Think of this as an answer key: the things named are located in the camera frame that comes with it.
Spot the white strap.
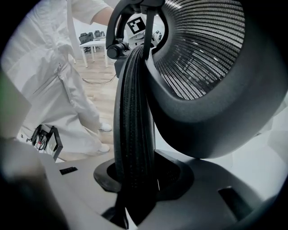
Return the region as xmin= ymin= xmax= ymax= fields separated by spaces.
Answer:
xmin=66 ymin=0 xmax=79 ymax=49

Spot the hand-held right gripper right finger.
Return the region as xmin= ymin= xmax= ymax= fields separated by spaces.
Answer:
xmin=139 ymin=150 xmax=265 ymax=230

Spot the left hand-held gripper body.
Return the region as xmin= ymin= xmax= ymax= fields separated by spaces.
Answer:
xmin=125 ymin=15 xmax=164 ymax=48

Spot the person's left forearm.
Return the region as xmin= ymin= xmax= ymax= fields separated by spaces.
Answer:
xmin=90 ymin=6 xmax=116 ymax=27

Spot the black office chair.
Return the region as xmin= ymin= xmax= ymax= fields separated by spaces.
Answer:
xmin=105 ymin=0 xmax=286 ymax=228

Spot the person's left white shoe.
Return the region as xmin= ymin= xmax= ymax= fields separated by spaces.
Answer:
xmin=99 ymin=122 xmax=113 ymax=133

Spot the black cable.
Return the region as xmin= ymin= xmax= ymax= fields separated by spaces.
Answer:
xmin=82 ymin=75 xmax=117 ymax=85

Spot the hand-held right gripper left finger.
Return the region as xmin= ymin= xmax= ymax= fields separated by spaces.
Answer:
xmin=41 ymin=155 xmax=122 ymax=230

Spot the person in white coat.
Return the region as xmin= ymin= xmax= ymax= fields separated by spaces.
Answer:
xmin=1 ymin=0 xmax=115 ymax=155

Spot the white table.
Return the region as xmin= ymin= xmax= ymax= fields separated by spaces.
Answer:
xmin=79 ymin=40 xmax=110 ymax=68

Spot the black screen device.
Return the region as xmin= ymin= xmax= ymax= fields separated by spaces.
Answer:
xmin=31 ymin=124 xmax=64 ymax=163

